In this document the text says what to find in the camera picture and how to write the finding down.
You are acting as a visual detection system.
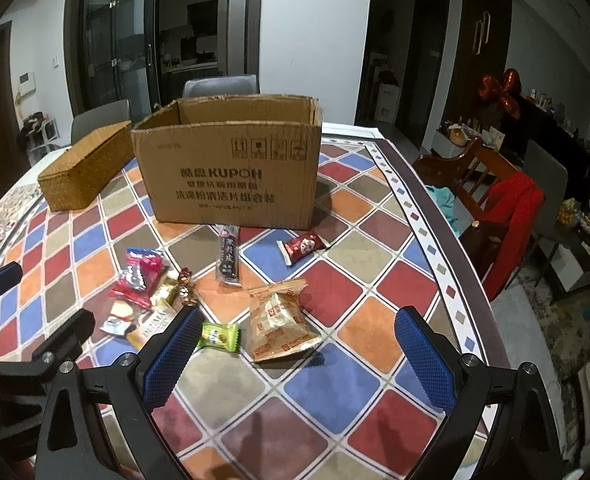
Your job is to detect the black glass sliding door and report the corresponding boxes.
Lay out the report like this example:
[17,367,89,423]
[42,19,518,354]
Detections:
[64,0,158,122]

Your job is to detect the pink hawthorn snack bag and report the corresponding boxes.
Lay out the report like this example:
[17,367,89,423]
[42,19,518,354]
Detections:
[109,247,166,309]

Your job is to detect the brown cardboard box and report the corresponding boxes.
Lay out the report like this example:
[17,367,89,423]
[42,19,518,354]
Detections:
[131,94,322,230]

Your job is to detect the colourful checkered table mat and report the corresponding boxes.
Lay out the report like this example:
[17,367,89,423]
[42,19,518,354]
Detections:
[0,138,507,479]

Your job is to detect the red foil balloon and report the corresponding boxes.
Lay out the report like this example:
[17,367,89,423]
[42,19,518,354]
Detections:
[478,68,522,119]

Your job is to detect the long black snack stick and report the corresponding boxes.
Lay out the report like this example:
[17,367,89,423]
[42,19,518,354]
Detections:
[216,224,241,286]

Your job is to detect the red cloth on chair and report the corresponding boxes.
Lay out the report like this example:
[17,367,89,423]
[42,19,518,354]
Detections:
[482,171,545,301]

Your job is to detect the grey dining chair back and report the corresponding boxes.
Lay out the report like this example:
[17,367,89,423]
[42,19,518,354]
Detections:
[182,75,259,99]

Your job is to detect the white low cabinet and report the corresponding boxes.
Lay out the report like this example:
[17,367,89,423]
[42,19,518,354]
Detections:
[431,125,473,158]

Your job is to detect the white shoe rack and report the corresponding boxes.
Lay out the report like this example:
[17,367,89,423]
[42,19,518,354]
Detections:
[20,112,60,153]

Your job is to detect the tan bread snack bag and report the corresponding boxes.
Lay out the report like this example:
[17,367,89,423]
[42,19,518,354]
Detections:
[247,278,322,363]

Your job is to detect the green candy packet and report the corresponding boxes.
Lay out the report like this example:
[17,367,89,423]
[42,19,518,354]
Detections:
[199,322,240,353]

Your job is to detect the beige snack packet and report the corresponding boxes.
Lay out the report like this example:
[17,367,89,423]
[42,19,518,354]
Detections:
[126,306,177,352]

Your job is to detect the woven wicker basket box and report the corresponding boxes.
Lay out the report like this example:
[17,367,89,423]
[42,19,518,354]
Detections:
[38,120,134,212]

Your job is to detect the small red snack packet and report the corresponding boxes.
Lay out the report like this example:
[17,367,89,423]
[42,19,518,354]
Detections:
[277,231,327,266]

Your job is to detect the white biscuit packet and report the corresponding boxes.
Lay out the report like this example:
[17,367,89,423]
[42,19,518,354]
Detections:
[101,299,138,337]

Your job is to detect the brown wrapped candy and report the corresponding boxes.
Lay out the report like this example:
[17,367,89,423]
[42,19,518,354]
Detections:
[177,268,199,308]

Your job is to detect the red wooden chair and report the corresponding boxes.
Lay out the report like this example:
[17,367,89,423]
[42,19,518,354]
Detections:
[412,138,519,280]

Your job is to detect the grey dining chair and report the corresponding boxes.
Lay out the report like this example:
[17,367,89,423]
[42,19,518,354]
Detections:
[70,99,131,144]
[182,75,259,99]

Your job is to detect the teal cloth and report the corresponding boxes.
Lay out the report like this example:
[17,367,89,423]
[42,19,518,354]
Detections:
[425,185,462,237]

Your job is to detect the grey dining chair left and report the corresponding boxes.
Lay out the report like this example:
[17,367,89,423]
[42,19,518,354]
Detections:
[70,99,131,144]

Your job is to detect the gold wrapped candy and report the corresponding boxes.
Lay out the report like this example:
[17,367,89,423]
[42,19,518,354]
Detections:
[150,275,178,311]

